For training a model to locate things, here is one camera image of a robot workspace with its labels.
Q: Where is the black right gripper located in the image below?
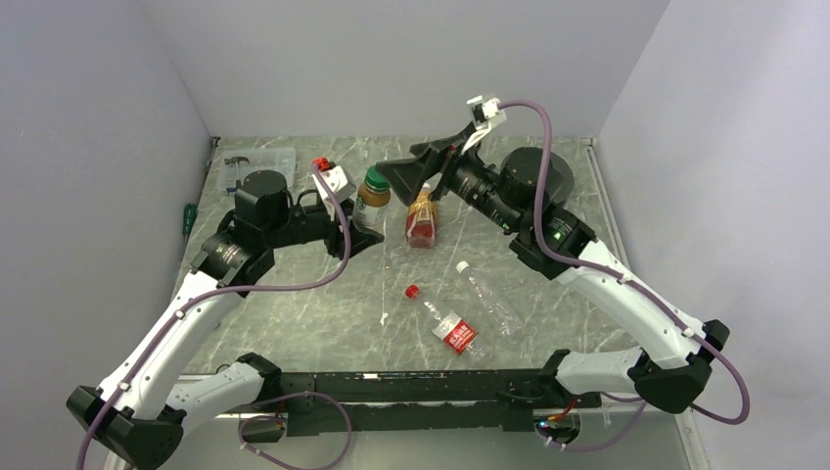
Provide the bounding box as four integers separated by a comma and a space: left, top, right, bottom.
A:
375, 121, 521, 233

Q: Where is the ribbed coffee latte bottle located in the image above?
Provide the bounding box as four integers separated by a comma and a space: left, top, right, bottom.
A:
352, 181, 392, 229

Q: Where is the gold red tea bottle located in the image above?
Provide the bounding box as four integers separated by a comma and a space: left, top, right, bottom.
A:
404, 183, 438, 249

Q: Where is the green bottle cap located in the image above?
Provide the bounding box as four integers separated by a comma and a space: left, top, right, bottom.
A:
363, 164, 390, 193

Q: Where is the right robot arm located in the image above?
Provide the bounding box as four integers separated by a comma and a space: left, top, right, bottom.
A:
377, 132, 729, 413

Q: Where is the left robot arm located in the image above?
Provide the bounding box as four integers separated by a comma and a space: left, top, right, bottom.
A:
67, 160, 383, 469

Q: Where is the clear bottle red label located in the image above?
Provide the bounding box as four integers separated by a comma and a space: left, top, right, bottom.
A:
404, 284, 491, 365

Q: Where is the clear bottle white cap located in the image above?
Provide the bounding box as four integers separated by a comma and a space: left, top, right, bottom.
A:
455, 260, 524, 336

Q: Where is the clear plastic organizer box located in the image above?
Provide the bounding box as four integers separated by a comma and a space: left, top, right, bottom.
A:
215, 147, 297, 194

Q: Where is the black spool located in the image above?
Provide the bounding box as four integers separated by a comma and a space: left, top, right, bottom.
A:
546, 152, 575, 206

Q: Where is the claw hammer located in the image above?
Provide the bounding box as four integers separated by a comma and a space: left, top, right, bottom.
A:
224, 156, 251, 194

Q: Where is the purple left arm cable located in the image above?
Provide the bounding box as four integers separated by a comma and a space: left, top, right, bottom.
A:
74, 164, 354, 470

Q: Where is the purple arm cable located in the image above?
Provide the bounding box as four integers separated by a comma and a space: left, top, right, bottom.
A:
497, 99, 751, 426
74, 164, 354, 470

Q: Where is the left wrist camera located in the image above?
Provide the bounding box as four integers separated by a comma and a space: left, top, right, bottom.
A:
311, 158, 357, 208

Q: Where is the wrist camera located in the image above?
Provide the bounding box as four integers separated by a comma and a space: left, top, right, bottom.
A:
461, 94, 506, 154
311, 158, 357, 208

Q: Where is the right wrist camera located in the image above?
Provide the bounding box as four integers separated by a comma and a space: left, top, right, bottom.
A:
461, 94, 506, 154

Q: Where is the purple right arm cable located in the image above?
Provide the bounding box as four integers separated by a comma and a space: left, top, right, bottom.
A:
497, 99, 751, 426

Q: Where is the green handle screwdriver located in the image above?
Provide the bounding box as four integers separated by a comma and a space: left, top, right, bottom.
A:
182, 203, 198, 245

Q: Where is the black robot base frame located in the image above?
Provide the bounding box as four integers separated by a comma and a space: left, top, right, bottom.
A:
240, 368, 604, 443

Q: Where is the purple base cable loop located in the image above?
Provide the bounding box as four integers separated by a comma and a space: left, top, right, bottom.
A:
237, 391, 354, 470

